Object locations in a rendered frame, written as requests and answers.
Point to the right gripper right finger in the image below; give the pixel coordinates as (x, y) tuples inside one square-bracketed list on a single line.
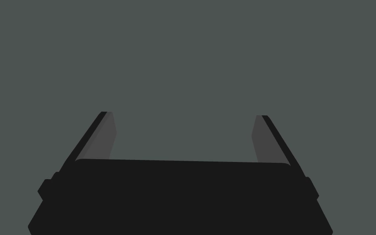
[(269, 140)]

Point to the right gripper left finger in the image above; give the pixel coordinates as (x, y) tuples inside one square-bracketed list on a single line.
[(99, 138)]

